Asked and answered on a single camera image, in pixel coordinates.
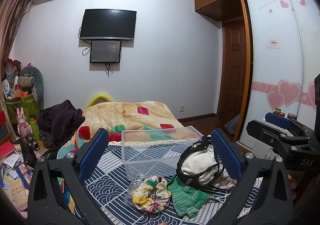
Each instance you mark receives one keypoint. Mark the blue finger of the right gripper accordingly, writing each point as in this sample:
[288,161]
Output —
[298,125]
[277,120]

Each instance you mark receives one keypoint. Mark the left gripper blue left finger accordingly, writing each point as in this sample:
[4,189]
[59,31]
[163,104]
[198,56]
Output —
[90,154]

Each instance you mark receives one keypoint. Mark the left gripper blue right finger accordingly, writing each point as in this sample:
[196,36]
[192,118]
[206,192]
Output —
[229,153]

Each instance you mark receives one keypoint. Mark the plastic bag with silver scrunchie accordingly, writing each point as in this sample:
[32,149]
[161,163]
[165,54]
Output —
[136,184]

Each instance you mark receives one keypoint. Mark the floral fabric scrunchie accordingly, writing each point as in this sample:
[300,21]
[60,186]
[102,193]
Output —
[151,194]

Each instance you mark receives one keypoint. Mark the right hand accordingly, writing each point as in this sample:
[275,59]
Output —
[292,175]

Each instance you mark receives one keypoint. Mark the beige patterned fleece blanket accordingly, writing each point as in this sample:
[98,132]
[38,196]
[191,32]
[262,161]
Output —
[116,117]

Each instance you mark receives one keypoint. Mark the dark purple garment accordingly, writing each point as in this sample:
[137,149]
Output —
[57,124]

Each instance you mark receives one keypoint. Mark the yellow pillow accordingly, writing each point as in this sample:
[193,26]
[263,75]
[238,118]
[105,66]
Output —
[98,99]

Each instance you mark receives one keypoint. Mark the blue white geometric bedsheet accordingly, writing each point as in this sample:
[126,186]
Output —
[145,200]

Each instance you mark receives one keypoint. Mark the clear plastic storage box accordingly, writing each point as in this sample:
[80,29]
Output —
[155,151]

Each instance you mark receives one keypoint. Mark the green knitted cloth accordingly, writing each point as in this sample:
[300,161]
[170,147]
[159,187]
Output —
[187,201]

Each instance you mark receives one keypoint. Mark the brown wooden door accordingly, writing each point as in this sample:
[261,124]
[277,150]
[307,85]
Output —
[233,69]

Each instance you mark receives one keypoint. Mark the green bottle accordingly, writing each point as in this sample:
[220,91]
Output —
[34,128]

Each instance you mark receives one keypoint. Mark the pink bunny toy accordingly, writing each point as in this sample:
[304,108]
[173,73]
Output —
[23,126]

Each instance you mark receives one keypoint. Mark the green box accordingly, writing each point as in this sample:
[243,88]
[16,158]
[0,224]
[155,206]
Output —
[31,108]

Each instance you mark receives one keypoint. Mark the grey neck pillow plush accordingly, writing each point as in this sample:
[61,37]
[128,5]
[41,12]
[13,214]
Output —
[31,79]

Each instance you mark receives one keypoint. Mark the red box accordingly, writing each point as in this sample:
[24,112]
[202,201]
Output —
[6,149]

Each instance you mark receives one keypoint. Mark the white heart wardrobe door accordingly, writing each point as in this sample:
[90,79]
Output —
[285,42]

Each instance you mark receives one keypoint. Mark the pink striped curtain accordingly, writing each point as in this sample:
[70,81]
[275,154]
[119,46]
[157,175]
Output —
[12,12]

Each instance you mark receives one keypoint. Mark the white wall socket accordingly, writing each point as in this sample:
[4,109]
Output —
[181,108]

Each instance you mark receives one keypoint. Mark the small wall monitor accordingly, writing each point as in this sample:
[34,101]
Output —
[105,51]

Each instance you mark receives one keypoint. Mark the black wall television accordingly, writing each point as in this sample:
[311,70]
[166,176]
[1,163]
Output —
[108,24]

